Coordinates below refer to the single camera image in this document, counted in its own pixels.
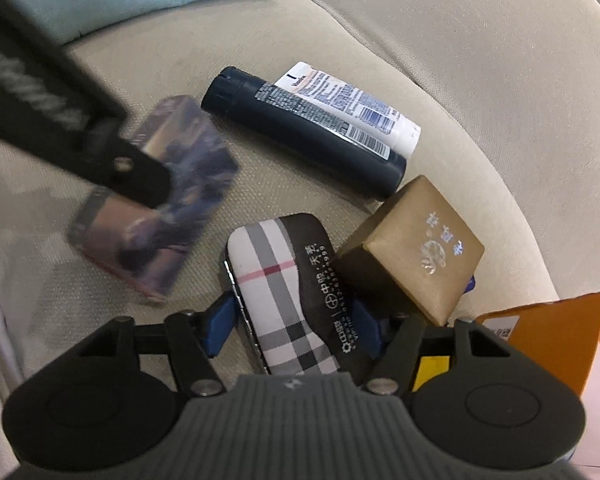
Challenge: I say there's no dark blue bottle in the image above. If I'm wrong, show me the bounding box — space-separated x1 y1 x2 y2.
200 66 408 198

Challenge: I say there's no orange cardboard box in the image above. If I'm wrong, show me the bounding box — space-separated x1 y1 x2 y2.
472 291 600 397

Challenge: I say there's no yellow item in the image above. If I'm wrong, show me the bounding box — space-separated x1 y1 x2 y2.
413 355 452 393

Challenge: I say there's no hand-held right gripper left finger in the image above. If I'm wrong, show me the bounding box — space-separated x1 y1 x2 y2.
76 294 239 397

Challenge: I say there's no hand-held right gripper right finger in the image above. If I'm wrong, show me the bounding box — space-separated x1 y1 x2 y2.
353 304 512 397

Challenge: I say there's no brown paper box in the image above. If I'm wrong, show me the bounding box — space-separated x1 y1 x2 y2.
338 175 486 327

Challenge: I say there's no plaid zip case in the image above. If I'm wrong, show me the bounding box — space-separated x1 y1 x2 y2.
223 213 367 377

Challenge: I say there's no white labelled tube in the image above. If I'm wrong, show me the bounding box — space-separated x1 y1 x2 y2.
274 61 422 157

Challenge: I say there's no purple printed card box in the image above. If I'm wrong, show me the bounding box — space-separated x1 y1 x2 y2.
66 95 240 306

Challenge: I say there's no beige sofa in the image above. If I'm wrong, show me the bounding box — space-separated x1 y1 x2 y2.
0 0 600 480

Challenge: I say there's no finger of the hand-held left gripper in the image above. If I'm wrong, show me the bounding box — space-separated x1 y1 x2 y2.
78 119 172 209

